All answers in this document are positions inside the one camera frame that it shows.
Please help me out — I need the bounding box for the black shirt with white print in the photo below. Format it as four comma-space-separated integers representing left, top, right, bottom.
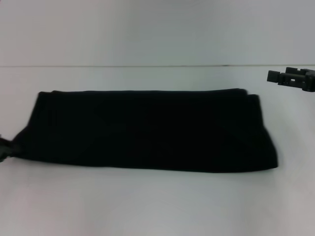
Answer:
9, 88, 280, 174

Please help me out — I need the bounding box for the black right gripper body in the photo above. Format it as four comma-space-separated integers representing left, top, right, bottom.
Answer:
278, 66, 315, 93

